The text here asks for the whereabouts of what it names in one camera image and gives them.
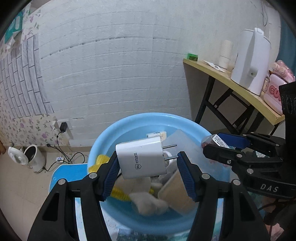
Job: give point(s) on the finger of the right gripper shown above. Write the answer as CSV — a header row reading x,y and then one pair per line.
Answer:
x,y
252,140
244,164

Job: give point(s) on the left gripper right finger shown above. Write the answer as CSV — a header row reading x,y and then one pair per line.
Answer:
x,y
225,207

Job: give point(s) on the small red snack packet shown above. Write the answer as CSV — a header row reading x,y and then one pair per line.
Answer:
x,y
215,140

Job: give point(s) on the clear box of cotton swabs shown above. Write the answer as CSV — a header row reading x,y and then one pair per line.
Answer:
x,y
175,194

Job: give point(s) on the frosted plastic box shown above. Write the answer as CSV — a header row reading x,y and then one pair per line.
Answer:
x,y
195,155

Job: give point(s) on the grey yellow plush toy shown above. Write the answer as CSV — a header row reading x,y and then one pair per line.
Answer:
x,y
140,193

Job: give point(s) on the white power adapter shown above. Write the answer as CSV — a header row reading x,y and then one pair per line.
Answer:
x,y
142,158

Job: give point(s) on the pink container with letters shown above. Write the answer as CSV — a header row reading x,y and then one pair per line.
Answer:
x,y
279,75

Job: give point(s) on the white kettle on desk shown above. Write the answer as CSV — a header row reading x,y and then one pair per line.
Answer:
x,y
252,59

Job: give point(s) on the blue picture-printed folding table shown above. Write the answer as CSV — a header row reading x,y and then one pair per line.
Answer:
x,y
72,188

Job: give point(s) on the blue plastic basin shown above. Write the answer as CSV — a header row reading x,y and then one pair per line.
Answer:
x,y
138,138

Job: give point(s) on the wooden desk with black legs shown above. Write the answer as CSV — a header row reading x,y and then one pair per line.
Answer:
x,y
250,101

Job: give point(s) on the white paper roll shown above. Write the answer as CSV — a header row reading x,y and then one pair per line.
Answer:
x,y
225,54

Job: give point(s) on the white paper on desk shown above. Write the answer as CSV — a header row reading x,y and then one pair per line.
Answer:
x,y
216,67

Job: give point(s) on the green small box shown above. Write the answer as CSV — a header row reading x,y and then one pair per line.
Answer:
x,y
192,57

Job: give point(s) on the green wet wipes pack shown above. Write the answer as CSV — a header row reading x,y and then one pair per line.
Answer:
x,y
14,28

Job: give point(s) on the black wall charger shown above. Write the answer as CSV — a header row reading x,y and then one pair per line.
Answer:
x,y
63,127

